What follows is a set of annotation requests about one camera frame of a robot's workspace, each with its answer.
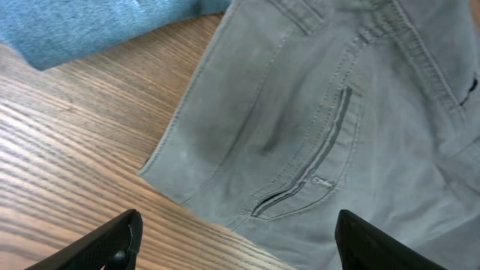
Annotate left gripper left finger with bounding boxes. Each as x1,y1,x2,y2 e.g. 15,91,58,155
26,209,143,270

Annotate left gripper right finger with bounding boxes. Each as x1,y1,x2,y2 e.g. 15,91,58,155
334,209,446,270

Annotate grey shorts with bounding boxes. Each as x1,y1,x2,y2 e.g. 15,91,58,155
140,0,479,269

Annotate folded blue denim shorts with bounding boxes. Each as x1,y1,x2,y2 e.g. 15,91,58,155
1,0,231,71

